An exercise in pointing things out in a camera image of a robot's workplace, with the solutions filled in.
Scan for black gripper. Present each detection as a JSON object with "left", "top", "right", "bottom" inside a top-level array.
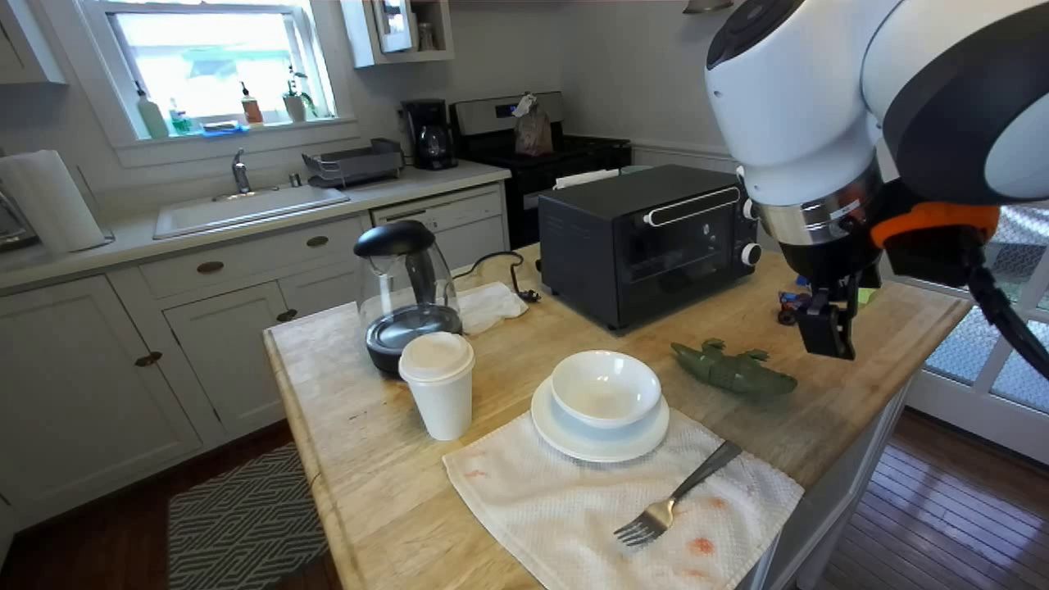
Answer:
[{"left": 777, "top": 233, "right": 882, "bottom": 363}]

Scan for white glass pane door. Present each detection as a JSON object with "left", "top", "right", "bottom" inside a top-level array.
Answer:
[{"left": 901, "top": 199, "right": 1049, "bottom": 468}]

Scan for black toaster oven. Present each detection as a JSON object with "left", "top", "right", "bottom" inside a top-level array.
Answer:
[{"left": 536, "top": 160, "right": 764, "bottom": 339}]

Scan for silver fork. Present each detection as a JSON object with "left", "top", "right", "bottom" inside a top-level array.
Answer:
[{"left": 610, "top": 438, "right": 744, "bottom": 552}]

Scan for white bowl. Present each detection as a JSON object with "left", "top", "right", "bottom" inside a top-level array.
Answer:
[{"left": 547, "top": 349, "right": 665, "bottom": 432}]

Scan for white plate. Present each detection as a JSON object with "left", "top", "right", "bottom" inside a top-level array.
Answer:
[{"left": 528, "top": 374, "right": 672, "bottom": 468}]

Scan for white stove towel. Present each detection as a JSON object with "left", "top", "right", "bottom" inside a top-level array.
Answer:
[{"left": 550, "top": 164, "right": 622, "bottom": 194}]

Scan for black stove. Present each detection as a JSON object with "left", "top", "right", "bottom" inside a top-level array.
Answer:
[{"left": 448, "top": 90, "right": 636, "bottom": 253}]

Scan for stained white cloth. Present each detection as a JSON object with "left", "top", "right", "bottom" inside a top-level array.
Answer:
[{"left": 439, "top": 408, "right": 806, "bottom": 590}]

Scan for small white napkin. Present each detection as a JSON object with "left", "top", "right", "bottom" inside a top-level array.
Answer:
[{"left": 453, "top": 280, "right": 530, "bottom": 339}]

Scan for brown paper bag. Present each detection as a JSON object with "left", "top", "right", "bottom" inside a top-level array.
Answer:
[{"left": 508, "top": 92, "right": 556, "bottom": 160}]

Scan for white paper cup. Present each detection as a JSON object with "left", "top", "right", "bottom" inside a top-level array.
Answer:
[{"left": 395, "top": 328, "right": 478, "bottom": 446}]

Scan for glass electric kettle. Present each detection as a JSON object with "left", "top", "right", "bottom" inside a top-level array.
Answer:
[{"left": 350, "top": 218, "right": 466, "bottom": 383}]

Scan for black coffee maker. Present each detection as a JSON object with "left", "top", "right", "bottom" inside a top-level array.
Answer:
[{"left": 396, "top": 98, "right": 459, "bottom": 174}]

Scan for grey dish rack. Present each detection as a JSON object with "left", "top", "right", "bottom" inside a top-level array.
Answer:
[{"left": 300, "top": 136, "right": 408, "bottom": 191}]

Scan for small potted plant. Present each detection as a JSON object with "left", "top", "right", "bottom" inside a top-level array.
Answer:
[{"left": 278, "top": 66, "right": 321, "bottom": 124}]

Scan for white kitchen sink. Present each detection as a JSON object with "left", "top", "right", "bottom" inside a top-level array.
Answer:
[{"left": 152, "top": 184, "right": 354, "bottom": 242}]

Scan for chrome faucet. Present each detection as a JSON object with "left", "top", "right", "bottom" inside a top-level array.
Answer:
[{"left": 228, "top": 149, "right": 255, "bottom": 196}]

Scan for grey patterned rug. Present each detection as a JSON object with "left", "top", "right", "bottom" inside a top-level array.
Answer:
[{"left": 165, "top": 438, "right": 330, "bottom": 590}]

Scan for orange soap bottle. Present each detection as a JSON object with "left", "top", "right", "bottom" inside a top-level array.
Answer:
[{"left": 241, "top": 79, "right": 266, "bottom": 128}]

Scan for blue sponge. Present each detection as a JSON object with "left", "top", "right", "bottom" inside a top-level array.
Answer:
[{"left": 197, "top": 118, "right": 253, "bottom": 141}]

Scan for kitchen window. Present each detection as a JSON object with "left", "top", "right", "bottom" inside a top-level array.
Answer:
[{"left": 77, "top": 0, "right": 359, "bottom": 144}]

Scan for green soap bottle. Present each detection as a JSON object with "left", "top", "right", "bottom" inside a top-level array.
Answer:
[{"left": 135, "top": 85, "right": 173, "bottom": 141}]

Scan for white base cabinets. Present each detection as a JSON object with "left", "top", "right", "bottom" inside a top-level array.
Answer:
[{"left": 0, "top": 176, "right": 515, "bottom": 537}]

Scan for paper towel roll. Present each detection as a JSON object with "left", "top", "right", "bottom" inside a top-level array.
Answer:
[{"left": 0, "top": 149, "right": 112, "bottom": 257}]

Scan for orange cable clamp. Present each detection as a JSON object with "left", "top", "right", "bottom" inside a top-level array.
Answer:
[{"left": 870, "top": 199, "right": 1003, "bottom": 253}]

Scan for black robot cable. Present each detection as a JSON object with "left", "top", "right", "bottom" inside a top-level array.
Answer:
[{"left": 965, "top": 259, "right": 1049, "bottom": 379}]

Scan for black appliance power cord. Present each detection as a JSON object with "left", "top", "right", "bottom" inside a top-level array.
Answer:
[{"left": 461, "top": 246, "right": 545, "bottom": 309}]

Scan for white glass door wall cabinet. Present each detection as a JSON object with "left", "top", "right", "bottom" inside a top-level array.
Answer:
[{"left": 338, "top": 0, "right": 456, "bottom": 71}]

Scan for white plain wall cabinet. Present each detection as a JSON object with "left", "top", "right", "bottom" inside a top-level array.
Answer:
[{"left": 0, "top": 0, "right": 68, "bottom": 90}]

